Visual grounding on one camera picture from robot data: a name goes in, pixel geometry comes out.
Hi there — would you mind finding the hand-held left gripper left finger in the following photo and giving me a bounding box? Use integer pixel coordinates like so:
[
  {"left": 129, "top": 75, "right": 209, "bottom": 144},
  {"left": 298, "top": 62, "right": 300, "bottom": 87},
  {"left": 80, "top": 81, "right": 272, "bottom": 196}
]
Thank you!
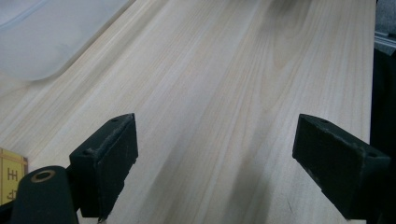
[{"left": 68, "top": 113, "right": 139, "bottom": 221}]

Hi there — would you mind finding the translucent white plastic container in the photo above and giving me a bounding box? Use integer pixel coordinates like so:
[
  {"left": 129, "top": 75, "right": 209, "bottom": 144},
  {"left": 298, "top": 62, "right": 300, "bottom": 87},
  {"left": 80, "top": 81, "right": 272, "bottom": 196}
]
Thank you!
[{"left": 0, "top": 0, "right": 132, "bottom": 82}]

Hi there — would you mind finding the grey metal rail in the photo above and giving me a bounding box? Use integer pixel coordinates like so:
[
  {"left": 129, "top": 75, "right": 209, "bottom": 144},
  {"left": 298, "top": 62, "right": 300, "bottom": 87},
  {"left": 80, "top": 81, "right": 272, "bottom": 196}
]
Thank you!
[{"left": 374, "top": 31, "right": 396, "bottom": 58}]

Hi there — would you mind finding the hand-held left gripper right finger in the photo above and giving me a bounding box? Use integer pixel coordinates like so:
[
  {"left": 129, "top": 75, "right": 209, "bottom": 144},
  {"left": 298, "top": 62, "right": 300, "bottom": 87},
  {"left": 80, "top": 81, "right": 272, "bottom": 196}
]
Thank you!
[{"left": 291, "top": 113, "right": 392, "bottom": 220}]

